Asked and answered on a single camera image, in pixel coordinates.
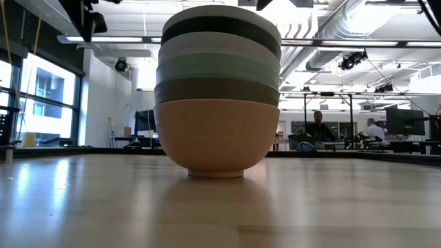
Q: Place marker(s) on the peach orange bowl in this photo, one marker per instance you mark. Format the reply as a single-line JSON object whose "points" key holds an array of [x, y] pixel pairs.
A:
{"points": [[215, 137]]}

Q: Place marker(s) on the silver ventilation duct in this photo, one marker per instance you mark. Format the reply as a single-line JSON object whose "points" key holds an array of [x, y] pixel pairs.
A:
{"points": [[320, 60]]}

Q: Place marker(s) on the olive green bowl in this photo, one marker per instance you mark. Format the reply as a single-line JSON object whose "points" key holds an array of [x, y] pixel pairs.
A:
{"points": [[213, 90]]}

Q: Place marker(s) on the black perforated panel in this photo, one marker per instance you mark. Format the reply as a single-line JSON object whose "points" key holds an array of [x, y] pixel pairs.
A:
{"points": [[4, 125]]}

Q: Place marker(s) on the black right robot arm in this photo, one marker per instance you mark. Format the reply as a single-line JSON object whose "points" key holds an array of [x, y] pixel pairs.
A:
{"points": [[435, 17]]}

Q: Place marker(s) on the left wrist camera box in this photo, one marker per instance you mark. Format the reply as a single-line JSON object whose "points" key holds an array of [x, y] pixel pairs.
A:
{"points": [[99, 22]]}

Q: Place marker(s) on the yellow cup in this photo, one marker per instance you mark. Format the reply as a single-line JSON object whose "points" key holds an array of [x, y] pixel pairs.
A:
{"points": [[29, 140]]}

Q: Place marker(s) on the background black robot arm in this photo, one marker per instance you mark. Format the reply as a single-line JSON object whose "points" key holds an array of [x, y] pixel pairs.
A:
{"points": [[365, 137]]}

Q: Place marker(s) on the person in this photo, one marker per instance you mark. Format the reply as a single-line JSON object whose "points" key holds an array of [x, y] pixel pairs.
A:
{"points": [[375, 132], [318, 132]]}

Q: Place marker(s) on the blue round object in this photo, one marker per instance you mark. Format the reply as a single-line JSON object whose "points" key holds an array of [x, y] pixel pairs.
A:
{"points": [[306, 147]]}

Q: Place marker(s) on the black ceiling spotlight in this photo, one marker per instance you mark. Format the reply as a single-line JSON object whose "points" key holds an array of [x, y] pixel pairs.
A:
{"points": [[120, 64], [348, 62], [387, 88]]}

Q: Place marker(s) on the black bowl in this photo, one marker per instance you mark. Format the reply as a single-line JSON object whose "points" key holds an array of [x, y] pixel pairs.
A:
{"points": [[213, 25]]}

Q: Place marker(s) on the cardboard box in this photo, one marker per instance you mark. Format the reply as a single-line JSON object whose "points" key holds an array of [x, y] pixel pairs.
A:
{"points": [[127, 131]]}

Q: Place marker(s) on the overhead light bar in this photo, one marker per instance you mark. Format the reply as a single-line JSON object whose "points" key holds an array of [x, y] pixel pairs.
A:
{"points": [[344, 43]]}

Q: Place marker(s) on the white bowl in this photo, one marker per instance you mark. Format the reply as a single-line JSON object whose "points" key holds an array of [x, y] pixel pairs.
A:
{"points": [[220, 11], [213, 43]]}

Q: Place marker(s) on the black computer monitor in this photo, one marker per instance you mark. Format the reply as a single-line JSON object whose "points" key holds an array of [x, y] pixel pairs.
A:
{"points": [[404, 122], [435, 127], [146, 120]]}

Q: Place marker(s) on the mint green bowl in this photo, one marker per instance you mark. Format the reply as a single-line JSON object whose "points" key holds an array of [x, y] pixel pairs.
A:
{"points": [[213, 67]]}

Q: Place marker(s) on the black metal frame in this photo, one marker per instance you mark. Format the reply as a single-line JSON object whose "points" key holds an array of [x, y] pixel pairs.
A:
{"points": [[351, 113]]}

